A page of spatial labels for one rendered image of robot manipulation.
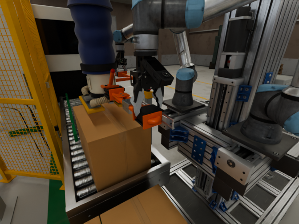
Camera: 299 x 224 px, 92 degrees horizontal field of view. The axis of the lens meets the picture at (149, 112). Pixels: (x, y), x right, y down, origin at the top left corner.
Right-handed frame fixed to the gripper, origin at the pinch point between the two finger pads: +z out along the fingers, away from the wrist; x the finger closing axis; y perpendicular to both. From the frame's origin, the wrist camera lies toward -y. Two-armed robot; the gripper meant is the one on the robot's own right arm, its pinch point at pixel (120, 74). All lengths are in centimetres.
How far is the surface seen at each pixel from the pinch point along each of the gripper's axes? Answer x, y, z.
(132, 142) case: -20, 60, 33
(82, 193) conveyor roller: -53, 53, 64
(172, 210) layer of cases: -12, 93, 63
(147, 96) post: 20.6, 13.1, 21.7
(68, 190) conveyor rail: -61, 51, 58
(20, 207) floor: -107, -11, 119
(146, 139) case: -10, 60, 34
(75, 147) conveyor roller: -50, 0, 64
